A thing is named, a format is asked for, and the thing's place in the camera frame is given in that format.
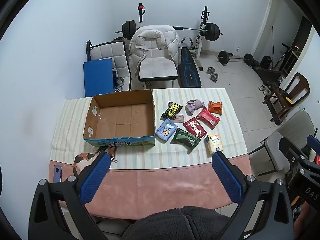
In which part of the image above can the grey folding chair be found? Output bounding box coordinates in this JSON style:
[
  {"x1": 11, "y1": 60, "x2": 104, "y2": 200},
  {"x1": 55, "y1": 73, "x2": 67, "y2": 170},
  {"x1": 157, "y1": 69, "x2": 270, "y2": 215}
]
[{"x1": 249, "y1": 110, "x2": 315, "y2": 176}]

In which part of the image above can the person's dark fleece garment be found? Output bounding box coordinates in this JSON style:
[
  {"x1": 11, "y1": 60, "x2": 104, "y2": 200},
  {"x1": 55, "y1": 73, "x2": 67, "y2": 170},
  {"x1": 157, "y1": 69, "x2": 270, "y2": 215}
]
[{"x1": 122, "y1": 206, "x2": 232, "y2": 240}]

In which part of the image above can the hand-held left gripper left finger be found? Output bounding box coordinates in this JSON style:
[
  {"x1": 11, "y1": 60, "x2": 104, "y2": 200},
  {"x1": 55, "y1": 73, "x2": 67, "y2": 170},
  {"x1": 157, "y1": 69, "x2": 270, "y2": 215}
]
[{"x1": 28, "y1": 151, "x2": 112, "y2": 240}]

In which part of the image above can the blue smartphone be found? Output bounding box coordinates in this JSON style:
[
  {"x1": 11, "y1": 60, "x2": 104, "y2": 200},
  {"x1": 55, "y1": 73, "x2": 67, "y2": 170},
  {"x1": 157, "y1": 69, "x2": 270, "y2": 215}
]
[{"x1": 53, "y1": 165, "x2": 63, "y2": 183}]

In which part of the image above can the purple cloth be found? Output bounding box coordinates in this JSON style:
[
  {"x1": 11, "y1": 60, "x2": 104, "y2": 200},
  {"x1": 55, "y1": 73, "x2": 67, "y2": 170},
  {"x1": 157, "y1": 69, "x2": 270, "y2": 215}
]
[{"x1": 184, "y1": 99, "x2": 206, "y2": 117}]

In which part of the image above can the white padded chair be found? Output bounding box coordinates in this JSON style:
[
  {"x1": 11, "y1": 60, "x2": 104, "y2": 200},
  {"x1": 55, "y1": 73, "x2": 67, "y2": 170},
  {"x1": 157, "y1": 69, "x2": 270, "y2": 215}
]
[{"x1": 136, "y1": 52, "x2": 178, "y2": 88}]

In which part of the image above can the black bag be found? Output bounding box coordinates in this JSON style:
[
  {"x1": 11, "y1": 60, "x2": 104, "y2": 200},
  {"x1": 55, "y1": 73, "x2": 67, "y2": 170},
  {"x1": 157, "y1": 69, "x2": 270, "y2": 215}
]
[{"x1": 260, "y1": 56, "x2": 272, "y2": 69}]

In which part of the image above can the dark red packet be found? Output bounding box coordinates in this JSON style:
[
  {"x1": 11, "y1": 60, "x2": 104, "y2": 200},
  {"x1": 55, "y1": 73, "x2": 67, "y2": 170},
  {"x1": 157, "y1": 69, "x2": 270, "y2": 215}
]
[{"x1": 183, "y1": 117, "x2": 208, "y2": 139}]

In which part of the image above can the orange snack packet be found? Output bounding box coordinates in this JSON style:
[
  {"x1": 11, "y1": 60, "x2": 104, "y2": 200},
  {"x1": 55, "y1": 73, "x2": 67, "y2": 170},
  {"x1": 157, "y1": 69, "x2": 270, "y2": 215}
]
[{"x1": 207, "y1": 101, "x2": 223, "y2": 116}]

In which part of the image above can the black exercise machine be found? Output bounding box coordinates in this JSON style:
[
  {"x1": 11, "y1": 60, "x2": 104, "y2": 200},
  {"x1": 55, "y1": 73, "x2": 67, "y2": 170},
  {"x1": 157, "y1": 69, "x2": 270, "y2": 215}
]
[{"x1": 254, "y1": 43, "x2": 297, "y2": 85}]

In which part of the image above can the cardboard box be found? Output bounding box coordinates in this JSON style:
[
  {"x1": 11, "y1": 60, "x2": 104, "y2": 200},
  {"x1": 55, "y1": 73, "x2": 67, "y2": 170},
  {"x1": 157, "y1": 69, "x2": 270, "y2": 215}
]
[{"x1": 83, "y1": 89, "x2": 156, "y2": 147}]

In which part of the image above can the cream cartoon snack box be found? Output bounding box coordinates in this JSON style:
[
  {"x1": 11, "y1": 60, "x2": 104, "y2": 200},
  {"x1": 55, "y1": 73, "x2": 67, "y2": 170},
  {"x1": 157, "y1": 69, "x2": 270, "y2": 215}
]
[{"x1": 205, "y1": 133, "x2": 223, "y2": 155}]

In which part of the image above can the bright red snack packet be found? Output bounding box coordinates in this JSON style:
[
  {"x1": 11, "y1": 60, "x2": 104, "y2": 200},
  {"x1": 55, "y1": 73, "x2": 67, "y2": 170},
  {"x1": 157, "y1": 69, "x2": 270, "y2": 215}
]
[{"x1": 195, "y1": 107, "x2": 221, "y2": 130}]

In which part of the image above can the dark wooden chair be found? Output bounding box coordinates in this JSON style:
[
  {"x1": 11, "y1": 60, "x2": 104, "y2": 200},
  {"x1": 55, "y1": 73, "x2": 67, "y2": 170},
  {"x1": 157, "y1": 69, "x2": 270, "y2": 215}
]
[{"x1": 262, "y1": 72, "x2": 310, "y2": 124}]

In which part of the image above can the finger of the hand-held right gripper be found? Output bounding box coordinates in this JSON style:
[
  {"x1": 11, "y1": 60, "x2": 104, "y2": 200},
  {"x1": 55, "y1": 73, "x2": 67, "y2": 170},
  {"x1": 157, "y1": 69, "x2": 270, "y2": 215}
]
[
  {"x1": 278, "y1": 137, "x2": 313, "y2": 173},
  {"x1": 306, "y1": 134, "x2": 320, "y2": 167}
]

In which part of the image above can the blue tissue packet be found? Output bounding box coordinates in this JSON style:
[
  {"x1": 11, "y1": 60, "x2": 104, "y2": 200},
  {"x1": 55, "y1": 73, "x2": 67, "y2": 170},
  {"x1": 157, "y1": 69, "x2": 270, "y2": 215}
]
[{"x1": 155, "y1": 119, "x2": 178, "y2": 143}]

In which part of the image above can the black and yellow snack packet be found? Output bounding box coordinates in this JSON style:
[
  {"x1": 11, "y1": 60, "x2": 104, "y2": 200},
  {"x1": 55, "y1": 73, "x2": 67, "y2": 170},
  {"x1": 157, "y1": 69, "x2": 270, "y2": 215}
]
[{"x1": 161, "y1": 101, "x2": 182, "y2": 119}]

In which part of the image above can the white quilted chair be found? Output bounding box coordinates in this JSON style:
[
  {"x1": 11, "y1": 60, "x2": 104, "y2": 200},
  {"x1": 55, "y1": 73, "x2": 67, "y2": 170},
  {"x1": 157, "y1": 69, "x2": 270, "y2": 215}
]
[{"x1": 86, "y1": 41, "x2": 132, "y2": 92}]

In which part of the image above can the short barbell with black plates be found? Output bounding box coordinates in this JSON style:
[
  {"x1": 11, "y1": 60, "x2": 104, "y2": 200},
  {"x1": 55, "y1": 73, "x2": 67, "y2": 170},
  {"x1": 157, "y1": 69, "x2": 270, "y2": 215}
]
[{"x1": 216, "y1": 51, "x2": 259, "y2": 67}]

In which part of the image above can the thin black pole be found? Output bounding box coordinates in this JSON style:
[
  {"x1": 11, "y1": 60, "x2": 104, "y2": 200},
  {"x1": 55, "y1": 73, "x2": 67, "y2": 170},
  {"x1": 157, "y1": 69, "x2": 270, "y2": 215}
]
[{"x1": 269, "y1": 25, "x2": 275, "y2": 55}]

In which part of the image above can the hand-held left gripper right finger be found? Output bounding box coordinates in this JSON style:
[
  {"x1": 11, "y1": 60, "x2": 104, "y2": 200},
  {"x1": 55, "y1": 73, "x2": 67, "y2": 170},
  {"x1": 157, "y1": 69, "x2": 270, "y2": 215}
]
[{"x1": 211, "y1": 151, "x2": 294, "y2": 240}]

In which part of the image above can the blue folded mat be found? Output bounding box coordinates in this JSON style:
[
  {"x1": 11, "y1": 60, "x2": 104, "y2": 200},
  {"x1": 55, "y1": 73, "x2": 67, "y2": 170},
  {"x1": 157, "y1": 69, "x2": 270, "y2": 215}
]
[{"x1": 83, "y1": 58, "x2": 113, "y2": 97}]

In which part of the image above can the white puffer jacket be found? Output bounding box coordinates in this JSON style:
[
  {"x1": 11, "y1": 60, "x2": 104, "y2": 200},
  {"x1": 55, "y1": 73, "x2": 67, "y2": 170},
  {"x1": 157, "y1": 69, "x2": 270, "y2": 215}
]
[{"x1": 129, "y1": 25, "x2": 182, "y2": 78}]

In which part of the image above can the green packet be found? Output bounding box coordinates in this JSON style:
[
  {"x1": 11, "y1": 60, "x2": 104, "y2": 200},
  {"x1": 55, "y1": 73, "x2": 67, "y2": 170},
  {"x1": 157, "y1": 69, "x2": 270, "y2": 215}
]
[{"x1": 171, "y1": 128, "x2": 201, "y2": 153}]

